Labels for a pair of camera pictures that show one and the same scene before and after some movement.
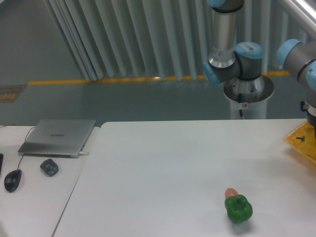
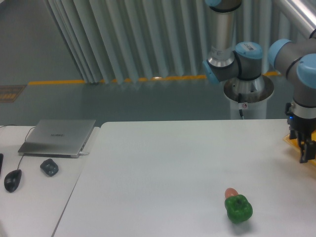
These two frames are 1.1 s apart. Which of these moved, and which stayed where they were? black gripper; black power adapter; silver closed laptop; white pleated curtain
Moved: black gripper
Stayed: black power adapter; silver closed laptop; white pleated curtain
